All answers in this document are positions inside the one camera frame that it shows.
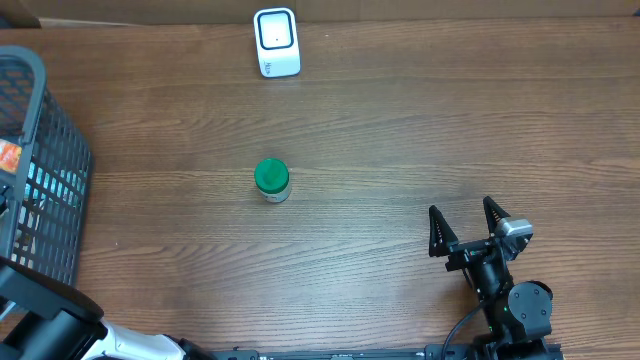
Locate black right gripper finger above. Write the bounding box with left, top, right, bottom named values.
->
left=429, top=205, right=459, bottom=257
left=483, top=196, right=510, bottom=235

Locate green lid jar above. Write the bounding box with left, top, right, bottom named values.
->
left=254, top=158, right=291, bottom=203

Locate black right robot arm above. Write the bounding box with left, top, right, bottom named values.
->
left=424, top=196, right=564, bottom=360

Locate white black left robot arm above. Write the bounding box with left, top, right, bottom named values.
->
left=1, top=258, right=213, bottom=360

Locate white barcode scanner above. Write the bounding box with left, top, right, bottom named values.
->
left=253, top=7, right=301, bottom=78

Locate dark mesh basket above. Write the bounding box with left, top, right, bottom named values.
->
left=1, top=45, right=94, bottom=285

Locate orange packet in basket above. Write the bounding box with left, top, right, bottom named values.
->
left=0, top=139, right=22, bottom=174

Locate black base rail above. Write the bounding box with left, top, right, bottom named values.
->
left=209, top=343, right=566, bottom=360

